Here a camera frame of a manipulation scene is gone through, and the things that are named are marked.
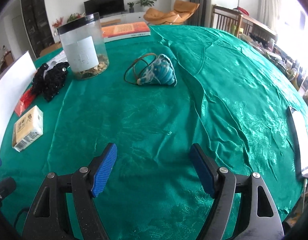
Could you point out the brown cardboard box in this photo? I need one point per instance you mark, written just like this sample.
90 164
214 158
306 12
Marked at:
50 48

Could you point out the small potted plant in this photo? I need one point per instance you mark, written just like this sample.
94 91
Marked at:
131 6

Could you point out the black television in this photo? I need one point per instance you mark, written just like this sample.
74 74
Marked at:
104 3

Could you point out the orange lounge chair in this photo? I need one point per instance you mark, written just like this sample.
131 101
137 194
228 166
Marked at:
172 13

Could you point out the smartphone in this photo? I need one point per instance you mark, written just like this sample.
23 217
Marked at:
299 142

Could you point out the wooden dining chair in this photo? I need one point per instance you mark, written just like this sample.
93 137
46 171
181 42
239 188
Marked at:
8 57

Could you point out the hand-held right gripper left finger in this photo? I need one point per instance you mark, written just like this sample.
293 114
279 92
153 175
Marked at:
104 170

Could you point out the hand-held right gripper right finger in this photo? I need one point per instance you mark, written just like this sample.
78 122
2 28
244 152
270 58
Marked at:
202 170

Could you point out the black display cabinet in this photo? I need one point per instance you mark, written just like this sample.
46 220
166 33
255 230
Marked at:
34 17

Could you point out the white cardboard box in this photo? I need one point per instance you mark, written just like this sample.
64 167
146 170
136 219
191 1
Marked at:
9 87

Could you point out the red flat packet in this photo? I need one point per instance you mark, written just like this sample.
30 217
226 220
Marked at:
25 102

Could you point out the clear jar with black lid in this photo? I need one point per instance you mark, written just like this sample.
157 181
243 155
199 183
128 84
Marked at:
81 47

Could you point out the orange book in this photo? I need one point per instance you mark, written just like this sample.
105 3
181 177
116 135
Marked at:
126 30

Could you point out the clear plastic packet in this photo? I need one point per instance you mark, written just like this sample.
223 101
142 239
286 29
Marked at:
55 61

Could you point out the white television cabinet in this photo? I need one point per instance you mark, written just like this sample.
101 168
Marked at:
134 17

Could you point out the bushy green potted plant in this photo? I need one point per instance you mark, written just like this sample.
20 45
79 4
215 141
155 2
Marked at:
74 17

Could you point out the black beaded hair net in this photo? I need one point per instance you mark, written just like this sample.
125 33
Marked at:
49 80

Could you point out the green satin tablecloth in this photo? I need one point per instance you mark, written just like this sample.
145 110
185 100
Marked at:
168 120

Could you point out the red flower bouquet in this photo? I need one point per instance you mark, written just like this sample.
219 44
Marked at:
57 22

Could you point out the large green potted plant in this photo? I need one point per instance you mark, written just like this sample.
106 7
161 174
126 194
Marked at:
145 1

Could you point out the clutter of small household goods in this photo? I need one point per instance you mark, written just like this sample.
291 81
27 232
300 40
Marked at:
288 62

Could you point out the yellow tissue pack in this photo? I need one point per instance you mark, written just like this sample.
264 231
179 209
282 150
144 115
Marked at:
28 128

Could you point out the dark wooden railed bench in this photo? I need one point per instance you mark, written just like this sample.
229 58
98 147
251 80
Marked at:
233 20

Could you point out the white curtain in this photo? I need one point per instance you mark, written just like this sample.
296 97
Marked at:
268 0

